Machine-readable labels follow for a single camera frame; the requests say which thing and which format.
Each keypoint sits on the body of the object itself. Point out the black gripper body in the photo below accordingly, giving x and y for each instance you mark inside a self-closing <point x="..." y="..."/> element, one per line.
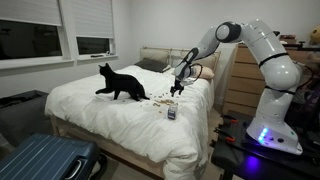
<point x="178" y="84"/>

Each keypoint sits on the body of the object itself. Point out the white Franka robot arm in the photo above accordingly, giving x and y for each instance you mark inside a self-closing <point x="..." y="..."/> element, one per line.
<point x="278" y="71"/>

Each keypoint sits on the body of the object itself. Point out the bed with white duvet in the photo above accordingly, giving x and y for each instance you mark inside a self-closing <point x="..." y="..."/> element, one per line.
<point x="140" y="140"/>

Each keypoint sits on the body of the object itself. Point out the pink pillow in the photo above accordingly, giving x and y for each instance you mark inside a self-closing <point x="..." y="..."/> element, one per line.
<point x="206" y="72"/>

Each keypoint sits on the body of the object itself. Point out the dark gray pillow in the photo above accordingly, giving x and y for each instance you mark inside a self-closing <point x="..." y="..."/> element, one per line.
<point x="151" y="65"/>

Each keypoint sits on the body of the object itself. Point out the beige upholstered headboard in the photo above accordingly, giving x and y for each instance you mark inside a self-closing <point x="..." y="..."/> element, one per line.
<point x="155" y="54"/>

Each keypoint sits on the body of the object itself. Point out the black cat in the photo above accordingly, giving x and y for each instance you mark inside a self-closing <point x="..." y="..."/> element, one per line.
<point x="121" y="83"/>

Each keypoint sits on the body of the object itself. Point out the orange and black bar clamp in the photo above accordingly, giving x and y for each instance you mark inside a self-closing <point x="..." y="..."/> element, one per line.
<point x="230" y="119"/>
<point x="226" y="135"/>

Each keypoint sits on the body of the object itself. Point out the wooden chest of drawers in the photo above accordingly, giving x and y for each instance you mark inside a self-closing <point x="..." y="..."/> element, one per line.
<point x="245" y="83"/>

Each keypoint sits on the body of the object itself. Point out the small white sill object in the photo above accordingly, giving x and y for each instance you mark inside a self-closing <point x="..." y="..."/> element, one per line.
<point x="108" y="52"/>

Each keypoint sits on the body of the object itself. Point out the short white window sill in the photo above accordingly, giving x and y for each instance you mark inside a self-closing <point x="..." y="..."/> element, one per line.
<point x="96" y="59"/>

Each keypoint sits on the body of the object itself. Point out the black remote control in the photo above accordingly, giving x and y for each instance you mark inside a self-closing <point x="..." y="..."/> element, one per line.
<point x="97" y="55"/>

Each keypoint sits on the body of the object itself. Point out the black robot table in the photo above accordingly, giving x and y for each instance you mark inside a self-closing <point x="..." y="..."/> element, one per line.
<point x="233" y="163"/>

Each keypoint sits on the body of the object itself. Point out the narrow dark window pane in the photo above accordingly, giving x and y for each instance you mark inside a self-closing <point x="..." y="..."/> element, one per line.
<point x="91" y="45"/>

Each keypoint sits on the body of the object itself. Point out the narrow white roller blind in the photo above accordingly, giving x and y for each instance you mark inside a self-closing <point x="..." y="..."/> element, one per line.
<point x="93" y="18"/>

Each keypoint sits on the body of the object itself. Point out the long white window sill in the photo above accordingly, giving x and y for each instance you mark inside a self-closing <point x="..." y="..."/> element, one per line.
<point x="33" y="63"/>

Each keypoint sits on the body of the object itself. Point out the yellow plush toy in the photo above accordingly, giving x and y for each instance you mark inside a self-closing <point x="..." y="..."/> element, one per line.
<point x="315" y="35"/>

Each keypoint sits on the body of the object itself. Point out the blue hard-shell suitcase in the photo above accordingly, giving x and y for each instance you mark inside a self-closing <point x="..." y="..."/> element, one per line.
<point x="40" y="156"/>

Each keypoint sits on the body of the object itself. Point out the dark gray ottoman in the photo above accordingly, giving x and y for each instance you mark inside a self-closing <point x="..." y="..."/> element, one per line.
<point x="26" y="123"/>

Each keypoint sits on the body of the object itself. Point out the wide dark window pane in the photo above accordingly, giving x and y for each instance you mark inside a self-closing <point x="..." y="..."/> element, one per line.
<point x="30" y="40"/>

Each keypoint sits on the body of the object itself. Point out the black cloth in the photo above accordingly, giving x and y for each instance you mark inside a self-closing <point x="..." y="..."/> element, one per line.
<point x="16" y="99"/>

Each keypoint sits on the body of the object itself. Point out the wide white roller blind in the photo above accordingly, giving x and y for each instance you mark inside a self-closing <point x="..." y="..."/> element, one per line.
<point x="30" y="11"/>

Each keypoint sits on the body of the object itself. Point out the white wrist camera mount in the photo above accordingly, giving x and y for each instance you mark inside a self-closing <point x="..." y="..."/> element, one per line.
<point x="189" y="81"/>

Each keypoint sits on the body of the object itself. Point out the light wooden bed frame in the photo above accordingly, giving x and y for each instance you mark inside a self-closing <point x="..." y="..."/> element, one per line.
<point x="110" y="150"/>

